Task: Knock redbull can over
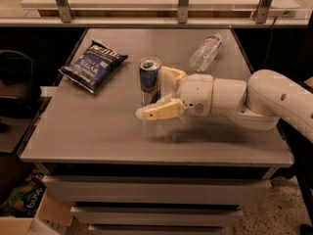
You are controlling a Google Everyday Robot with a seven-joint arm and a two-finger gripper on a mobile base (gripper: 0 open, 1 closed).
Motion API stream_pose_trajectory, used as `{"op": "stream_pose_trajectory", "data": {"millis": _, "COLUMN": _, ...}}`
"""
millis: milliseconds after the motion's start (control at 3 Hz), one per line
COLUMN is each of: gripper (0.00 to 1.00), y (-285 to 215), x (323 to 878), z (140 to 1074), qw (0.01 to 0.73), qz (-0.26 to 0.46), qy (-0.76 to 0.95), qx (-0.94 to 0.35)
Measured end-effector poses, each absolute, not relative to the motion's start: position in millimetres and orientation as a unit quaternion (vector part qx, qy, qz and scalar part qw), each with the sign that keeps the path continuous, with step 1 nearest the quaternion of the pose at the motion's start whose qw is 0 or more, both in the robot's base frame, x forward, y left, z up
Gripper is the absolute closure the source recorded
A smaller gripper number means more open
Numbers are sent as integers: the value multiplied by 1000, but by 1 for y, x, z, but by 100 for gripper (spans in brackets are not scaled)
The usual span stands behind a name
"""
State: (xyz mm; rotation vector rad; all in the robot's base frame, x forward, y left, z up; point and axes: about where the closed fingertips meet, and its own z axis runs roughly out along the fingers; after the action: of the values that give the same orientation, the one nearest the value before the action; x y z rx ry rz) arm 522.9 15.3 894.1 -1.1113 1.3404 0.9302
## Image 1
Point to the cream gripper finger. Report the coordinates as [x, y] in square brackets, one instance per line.
[172, 77]
[165, 108]

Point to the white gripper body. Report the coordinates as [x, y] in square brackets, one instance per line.
[197, 93]

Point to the red bull can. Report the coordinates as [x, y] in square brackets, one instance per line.
[149, 80]

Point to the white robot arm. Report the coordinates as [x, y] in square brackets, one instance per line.
[258, 103]

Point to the clear plastic water bottle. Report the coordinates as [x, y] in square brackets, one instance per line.
[206, 53]

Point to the grey drawer cabinet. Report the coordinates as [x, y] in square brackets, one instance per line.
[124, 176]

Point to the blue kettle chips bag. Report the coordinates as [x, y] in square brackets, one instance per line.
[93, 66]

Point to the white shelf with metal brackets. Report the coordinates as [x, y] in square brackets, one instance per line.
[162, 13]

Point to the black chair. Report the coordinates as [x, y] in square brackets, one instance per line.
[19, 90]

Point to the cardboard box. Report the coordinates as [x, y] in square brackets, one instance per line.
[53, 217]

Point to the green snack bag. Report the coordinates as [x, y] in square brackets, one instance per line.
[25, 199]

